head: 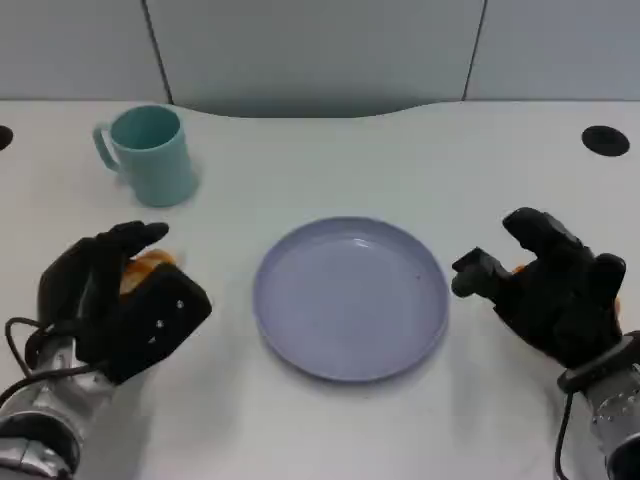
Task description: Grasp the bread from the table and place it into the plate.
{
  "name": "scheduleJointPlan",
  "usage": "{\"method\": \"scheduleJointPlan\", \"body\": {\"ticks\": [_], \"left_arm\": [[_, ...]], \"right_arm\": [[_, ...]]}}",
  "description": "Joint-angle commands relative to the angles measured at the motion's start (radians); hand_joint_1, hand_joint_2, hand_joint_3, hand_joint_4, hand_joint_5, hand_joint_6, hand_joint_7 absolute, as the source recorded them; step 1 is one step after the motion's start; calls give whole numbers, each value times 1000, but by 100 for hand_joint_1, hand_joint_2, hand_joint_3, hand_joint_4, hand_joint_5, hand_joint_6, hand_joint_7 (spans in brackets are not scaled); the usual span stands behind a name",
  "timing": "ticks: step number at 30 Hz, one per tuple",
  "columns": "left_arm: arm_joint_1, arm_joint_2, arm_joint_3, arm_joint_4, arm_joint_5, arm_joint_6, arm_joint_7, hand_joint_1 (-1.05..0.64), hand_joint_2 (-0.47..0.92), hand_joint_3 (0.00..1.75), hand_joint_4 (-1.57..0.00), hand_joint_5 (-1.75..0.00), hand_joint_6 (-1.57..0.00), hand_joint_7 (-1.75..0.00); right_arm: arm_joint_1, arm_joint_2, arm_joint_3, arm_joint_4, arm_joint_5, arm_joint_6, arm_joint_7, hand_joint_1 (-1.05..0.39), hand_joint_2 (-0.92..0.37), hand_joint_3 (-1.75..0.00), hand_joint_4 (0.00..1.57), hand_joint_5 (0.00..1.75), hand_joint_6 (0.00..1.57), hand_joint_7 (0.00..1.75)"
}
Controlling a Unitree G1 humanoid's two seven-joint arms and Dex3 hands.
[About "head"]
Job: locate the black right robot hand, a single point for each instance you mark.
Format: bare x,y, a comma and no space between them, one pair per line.
570,305

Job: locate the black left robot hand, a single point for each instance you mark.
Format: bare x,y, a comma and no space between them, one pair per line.
145,320

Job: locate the orange and white toy bread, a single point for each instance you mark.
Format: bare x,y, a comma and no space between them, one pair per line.
137,270
519,270

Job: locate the pale green mug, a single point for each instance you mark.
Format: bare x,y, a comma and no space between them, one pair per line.
157,165

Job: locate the lilac plate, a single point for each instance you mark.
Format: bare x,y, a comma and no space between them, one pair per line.
350,305

